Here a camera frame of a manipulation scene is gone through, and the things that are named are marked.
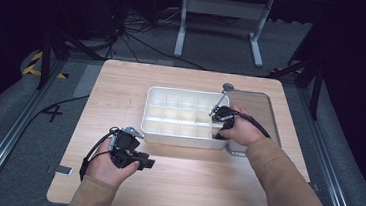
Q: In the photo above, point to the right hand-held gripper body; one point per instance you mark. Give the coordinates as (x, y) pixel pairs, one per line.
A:
(224, 115)

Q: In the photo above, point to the aluminium floor rail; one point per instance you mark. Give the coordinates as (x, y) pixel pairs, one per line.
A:
(329, 162)
(3, 147)

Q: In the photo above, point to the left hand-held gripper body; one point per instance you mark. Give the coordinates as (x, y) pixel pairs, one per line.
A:
(125, 144)

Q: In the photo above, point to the clear plastic box lid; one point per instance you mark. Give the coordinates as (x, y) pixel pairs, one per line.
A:
(264, 105)

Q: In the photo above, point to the white metal stand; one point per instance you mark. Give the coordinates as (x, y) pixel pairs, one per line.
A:
(224, 8)

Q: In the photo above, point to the black tripod stand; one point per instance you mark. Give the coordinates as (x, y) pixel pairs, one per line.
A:
(316, 91)
(45, 61)

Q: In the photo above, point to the yellow black hazard tape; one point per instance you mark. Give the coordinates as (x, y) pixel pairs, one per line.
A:
(31, 67)

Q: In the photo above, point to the person's left hand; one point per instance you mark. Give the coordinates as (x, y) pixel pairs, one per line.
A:
(103, 168)

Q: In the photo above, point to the person's right hand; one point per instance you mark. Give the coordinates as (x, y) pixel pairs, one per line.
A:
(243, 132)

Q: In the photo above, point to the white compartment storage box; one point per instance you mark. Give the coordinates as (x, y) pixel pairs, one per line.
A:
(180, 116)

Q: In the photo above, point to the grey tape piece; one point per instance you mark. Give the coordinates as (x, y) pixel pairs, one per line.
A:
(63, 170)
(314, 187)

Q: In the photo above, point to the small grey round disc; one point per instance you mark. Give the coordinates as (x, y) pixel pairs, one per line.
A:
(228, 86)

